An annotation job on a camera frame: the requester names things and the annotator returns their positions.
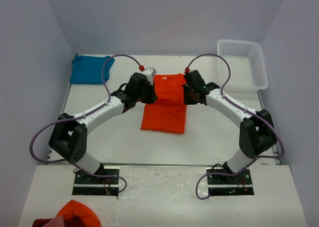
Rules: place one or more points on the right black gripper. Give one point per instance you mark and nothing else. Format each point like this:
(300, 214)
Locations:
(187, 101)

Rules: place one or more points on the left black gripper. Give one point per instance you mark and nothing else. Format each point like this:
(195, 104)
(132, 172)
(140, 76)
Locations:
(152, 97)

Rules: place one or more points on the orange t shirt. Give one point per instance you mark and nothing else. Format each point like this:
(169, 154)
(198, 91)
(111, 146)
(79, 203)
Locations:
(168, 113)

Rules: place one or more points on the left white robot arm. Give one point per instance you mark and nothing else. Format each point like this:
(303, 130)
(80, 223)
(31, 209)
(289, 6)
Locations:
(69, 136)

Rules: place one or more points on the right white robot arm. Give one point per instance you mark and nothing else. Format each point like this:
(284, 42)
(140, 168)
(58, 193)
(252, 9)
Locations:
(256, 133)

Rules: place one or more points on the white plastic basket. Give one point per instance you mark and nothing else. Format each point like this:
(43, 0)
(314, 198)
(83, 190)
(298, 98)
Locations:
(247, 66)

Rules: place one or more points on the folded blue t shirt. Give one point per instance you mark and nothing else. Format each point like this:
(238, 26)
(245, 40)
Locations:
(87, 70)

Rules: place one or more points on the orange cloth in pile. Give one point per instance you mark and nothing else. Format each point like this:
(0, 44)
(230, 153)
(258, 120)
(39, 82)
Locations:
(76, 214)

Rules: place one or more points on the pink cloth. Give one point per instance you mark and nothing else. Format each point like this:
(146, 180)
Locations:
(55, 222)

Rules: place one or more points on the dark red cloth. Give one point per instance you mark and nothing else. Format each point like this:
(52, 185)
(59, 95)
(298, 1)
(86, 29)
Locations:
(40, 222)

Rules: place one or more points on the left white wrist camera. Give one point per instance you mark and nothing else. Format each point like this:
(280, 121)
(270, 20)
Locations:
(150, 73)

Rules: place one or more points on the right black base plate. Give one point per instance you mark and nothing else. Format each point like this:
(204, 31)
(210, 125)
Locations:
(240, 185)

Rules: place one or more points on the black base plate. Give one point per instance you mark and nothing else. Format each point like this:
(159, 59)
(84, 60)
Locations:
(240, 185)
(86, 185)

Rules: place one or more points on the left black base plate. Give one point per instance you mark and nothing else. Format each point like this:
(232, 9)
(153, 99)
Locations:
(86, 185)

